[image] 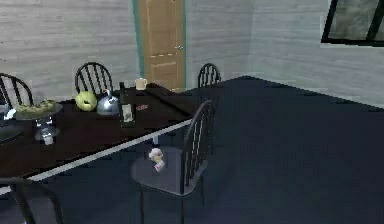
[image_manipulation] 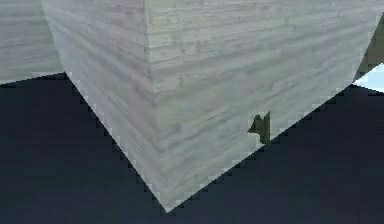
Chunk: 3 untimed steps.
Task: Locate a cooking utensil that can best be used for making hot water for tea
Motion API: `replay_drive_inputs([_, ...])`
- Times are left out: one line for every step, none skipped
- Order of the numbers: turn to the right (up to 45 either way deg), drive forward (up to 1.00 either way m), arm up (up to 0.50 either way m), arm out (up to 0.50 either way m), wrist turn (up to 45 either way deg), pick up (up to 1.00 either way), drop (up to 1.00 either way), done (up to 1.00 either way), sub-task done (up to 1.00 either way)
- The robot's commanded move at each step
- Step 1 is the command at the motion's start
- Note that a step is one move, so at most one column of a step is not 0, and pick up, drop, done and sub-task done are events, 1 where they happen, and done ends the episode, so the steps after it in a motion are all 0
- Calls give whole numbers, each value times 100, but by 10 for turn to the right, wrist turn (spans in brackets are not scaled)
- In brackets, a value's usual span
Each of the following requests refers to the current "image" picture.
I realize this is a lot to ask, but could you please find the cream mug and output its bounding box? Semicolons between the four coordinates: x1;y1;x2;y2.
134;77;148;91

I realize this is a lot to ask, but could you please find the silver kettle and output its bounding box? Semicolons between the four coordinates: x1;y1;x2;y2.
96;88;120;117

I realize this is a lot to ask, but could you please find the black spindle-back chair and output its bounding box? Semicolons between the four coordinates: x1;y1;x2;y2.
74;61;114;97
131;99;216;224
0;177;65;224
197;62;222;89
0;72;34;110

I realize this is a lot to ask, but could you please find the small pale figurine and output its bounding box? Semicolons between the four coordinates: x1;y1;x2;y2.
148;147;166;173

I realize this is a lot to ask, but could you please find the wooden room door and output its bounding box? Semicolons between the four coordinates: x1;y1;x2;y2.
136;0;186;93

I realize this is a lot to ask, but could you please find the dark wine bottle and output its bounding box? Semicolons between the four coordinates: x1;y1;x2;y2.
118;81;137;129

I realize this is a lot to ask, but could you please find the green apple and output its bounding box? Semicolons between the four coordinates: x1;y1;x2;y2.
74;90;98;112

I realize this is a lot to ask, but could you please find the black framed window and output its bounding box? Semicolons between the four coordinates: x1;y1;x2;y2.
320;0;384;48

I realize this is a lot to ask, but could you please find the dark brown dining table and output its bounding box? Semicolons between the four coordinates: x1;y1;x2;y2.
0;82;198;196

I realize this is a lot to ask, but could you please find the dark round plate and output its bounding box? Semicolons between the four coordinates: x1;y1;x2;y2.
0;120;25;144

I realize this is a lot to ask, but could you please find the glass stand with lettuce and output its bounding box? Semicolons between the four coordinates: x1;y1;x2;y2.
12;99;64;146

